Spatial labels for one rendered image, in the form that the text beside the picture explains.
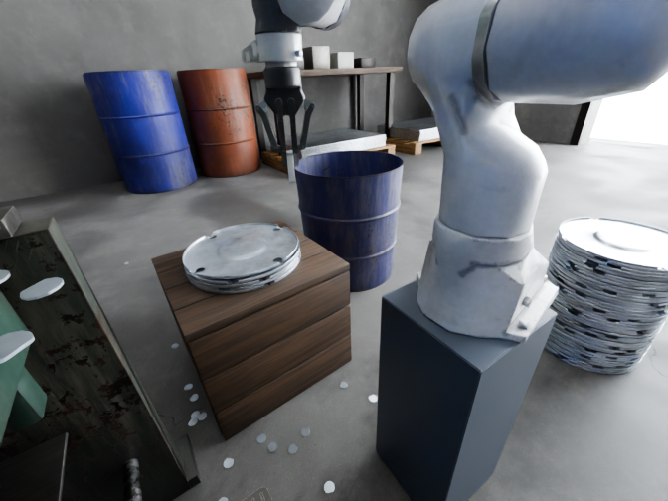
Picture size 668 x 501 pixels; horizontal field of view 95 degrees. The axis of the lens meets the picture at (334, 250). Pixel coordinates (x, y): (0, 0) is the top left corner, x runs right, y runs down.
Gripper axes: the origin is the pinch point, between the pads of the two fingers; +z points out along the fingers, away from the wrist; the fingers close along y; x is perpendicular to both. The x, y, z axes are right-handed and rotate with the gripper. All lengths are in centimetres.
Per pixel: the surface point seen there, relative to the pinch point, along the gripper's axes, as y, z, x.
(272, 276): -6.4, 21.0, -14.2
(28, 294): -17, -7, -55
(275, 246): -5.8, 19.7, -2.0
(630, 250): 82, 21, -18
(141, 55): -120, -36, 263
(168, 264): -34.4, 24.0, 0.7
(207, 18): -64, -65, 291
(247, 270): -12.1, 19.7, -12.7
